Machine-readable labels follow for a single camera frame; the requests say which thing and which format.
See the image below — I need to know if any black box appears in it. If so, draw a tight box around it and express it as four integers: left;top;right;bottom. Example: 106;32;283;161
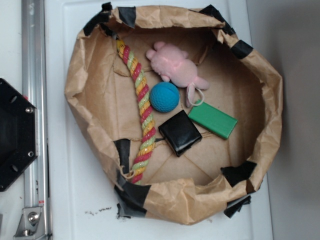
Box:
158;110;202;157

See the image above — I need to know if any blue dimpled ball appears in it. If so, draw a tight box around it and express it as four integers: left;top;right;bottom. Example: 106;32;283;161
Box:
150;82;180;113

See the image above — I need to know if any pink plush toy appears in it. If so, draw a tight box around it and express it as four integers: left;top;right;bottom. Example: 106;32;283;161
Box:
145;41;210;108

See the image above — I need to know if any green rectangular block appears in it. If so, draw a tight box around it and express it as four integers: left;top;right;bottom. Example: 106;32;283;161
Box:
188;102;238;140

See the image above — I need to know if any brown paper bag bin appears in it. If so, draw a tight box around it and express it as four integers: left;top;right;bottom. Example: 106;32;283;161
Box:
64;3;283;225

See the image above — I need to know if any multicolour twisted rope toy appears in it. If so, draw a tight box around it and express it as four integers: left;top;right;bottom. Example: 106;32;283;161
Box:
116;39;156;185

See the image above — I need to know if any aluminium extrusion rail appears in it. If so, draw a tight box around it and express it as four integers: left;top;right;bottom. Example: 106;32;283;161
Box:
21;0;53;240

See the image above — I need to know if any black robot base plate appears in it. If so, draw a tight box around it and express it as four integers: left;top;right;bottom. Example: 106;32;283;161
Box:
0;78;38;192

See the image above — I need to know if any metal corner bracket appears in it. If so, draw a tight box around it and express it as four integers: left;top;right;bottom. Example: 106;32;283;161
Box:
13;206;47;240

